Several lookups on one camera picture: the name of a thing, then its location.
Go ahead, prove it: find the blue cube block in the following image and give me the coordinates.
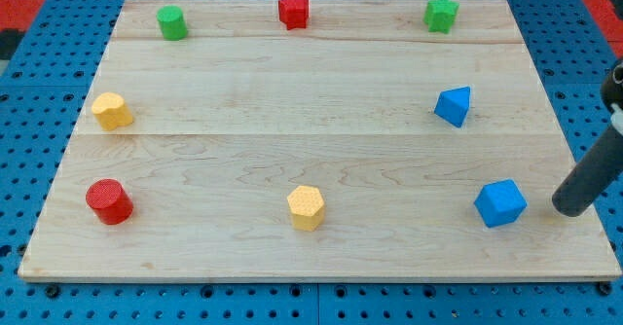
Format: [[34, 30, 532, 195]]
[[474, 179, 528, 228]]

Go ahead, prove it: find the yellow hexagon block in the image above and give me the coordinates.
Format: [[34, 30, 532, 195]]
[[287, 185, 325, 232]]

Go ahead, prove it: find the blue triangle block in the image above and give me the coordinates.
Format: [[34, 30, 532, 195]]
[[434, 87, 471, 127]]

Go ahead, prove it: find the wooden board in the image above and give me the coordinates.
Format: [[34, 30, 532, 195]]
[[18, 0, 621, 283]]

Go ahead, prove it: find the red star block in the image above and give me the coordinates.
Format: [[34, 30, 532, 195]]
[[277, 0, 310, 30]]

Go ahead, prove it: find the green star block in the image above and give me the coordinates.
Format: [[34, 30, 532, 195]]
[[423, 0, 459, 34]]

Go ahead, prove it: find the green cylinder block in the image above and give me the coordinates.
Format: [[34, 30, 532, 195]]
[[156, 5, 188, 41]]

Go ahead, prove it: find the yellow heart block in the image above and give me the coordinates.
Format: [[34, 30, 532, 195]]
[[91, 92, 133, 131]]

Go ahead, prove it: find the red cylinder block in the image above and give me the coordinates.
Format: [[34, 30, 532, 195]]
[[86, 178, 133, 225]]

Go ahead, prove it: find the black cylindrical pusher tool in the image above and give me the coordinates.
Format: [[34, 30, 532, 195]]
[[552, 60, 622, 217]]

